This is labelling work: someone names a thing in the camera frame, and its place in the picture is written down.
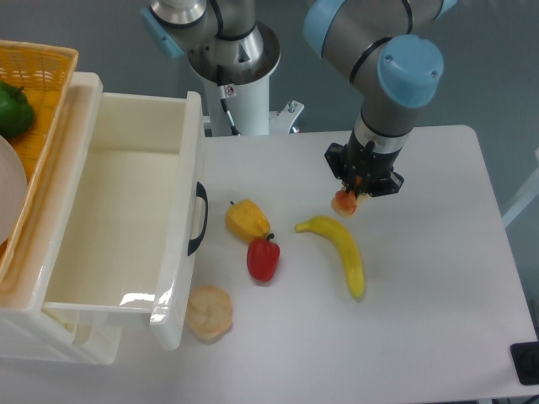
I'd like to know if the black drawer handle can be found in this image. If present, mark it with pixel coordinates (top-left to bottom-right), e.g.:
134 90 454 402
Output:
188 182 209 256

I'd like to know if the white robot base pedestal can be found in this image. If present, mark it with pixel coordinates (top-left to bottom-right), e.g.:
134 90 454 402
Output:
187 22 304 137

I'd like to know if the white round plate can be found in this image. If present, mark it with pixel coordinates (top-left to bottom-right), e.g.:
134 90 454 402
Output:
0 137 27 243

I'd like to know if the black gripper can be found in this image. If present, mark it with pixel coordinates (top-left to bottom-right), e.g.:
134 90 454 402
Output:
324 132 404 197

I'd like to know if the upper white drawer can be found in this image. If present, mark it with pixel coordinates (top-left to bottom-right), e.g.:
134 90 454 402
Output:
43 92 205 350

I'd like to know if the black device at table edge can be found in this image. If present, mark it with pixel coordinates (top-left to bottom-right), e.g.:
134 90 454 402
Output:
510 342 539 385

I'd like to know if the yellow banana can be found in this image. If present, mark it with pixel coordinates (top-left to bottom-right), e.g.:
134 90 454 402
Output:
295 215 366 299

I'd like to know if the yellow woven basket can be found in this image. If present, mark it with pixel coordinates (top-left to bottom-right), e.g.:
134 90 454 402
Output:
1 40 78 276

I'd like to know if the yellow bell pepper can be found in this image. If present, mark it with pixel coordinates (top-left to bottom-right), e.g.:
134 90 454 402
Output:
225 199 270 244

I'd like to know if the red bell pepper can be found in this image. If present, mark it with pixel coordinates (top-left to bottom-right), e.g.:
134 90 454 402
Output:
247 233 280 283

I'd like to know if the round bread roll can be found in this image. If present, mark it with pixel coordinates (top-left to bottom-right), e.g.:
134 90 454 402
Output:
185 284 232 341

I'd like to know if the square toasted bread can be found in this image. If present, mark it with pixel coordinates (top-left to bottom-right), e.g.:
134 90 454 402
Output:
331 181 371 218

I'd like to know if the white drawer cabinet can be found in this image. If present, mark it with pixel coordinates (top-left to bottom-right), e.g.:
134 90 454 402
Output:
1 72 121 364

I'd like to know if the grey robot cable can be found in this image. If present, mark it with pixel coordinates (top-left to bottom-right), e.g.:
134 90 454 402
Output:
216 65 242 136

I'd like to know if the green bell pepper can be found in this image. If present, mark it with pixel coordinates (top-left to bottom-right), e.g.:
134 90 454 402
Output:
1 82 35 140

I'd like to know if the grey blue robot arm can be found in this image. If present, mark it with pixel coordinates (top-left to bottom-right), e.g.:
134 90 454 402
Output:
141 1 451 197

